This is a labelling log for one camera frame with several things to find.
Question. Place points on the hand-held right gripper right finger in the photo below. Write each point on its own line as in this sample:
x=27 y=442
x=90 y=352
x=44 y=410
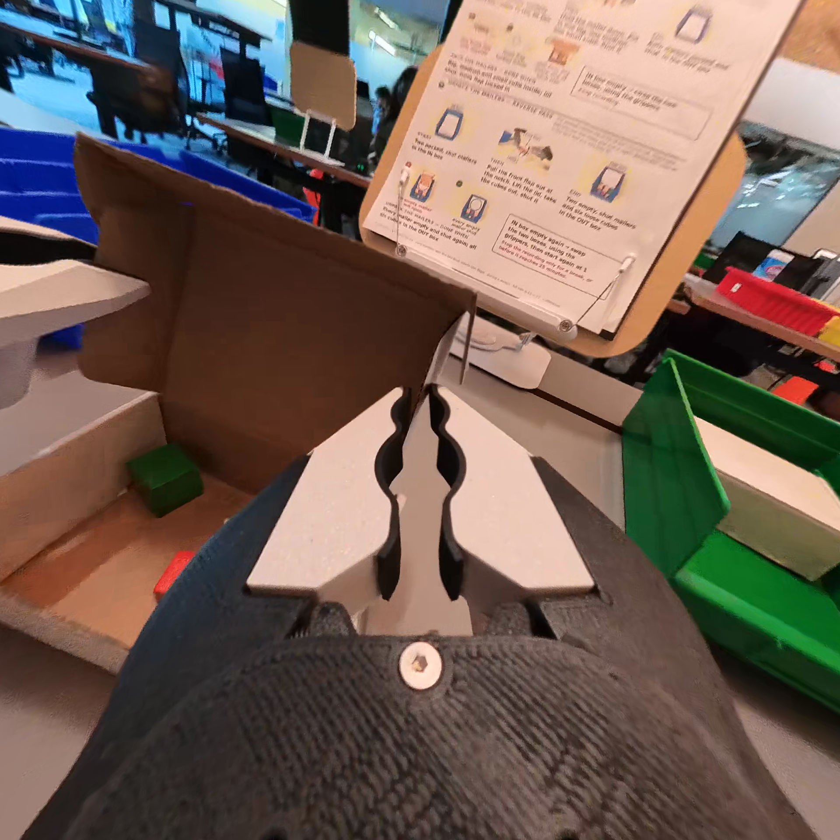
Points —
x=518 y=525

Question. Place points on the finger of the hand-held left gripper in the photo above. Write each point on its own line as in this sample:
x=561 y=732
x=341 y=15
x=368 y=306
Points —
x=26 y=229
x=65 y=289

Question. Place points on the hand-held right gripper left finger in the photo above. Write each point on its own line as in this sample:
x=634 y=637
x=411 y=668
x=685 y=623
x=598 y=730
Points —
x=315 y=525

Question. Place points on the blue plastic bin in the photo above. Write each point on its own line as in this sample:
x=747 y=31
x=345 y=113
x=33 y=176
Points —
x=39 y=170

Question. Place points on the red cube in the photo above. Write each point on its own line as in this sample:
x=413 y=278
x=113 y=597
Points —
x=172 y=574

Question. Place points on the green plastic bin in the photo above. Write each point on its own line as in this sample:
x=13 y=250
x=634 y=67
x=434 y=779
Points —
x=663 y=472

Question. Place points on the green cube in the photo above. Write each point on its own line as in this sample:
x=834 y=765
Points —
x=164 y=479

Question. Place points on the white cardboard mailer box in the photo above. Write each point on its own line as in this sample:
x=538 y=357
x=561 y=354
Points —
x=275 y=328
x=774 y=505

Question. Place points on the dark office desk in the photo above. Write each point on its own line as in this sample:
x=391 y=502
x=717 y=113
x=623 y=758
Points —
x=79 y=52

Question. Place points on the brown office desk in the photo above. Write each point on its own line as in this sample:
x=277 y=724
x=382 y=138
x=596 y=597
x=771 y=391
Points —
x=262 y=134

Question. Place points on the grey desk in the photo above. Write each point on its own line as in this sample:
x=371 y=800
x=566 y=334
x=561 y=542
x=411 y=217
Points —
x=39 y=722

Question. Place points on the black office chair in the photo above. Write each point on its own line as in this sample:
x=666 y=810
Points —
x=161 y=72
x=244 y=85

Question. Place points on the small wooden board stand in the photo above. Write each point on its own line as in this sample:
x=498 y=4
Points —
x=321 y=85

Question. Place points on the red plastic bin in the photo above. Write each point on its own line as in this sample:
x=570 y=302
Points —
x=774 y=298

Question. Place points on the yellow plastic bin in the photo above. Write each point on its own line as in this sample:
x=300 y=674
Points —
x=830 y=331

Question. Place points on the printed instruction sheet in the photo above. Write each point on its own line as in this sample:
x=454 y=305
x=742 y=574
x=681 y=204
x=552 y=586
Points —
x=590 y=98

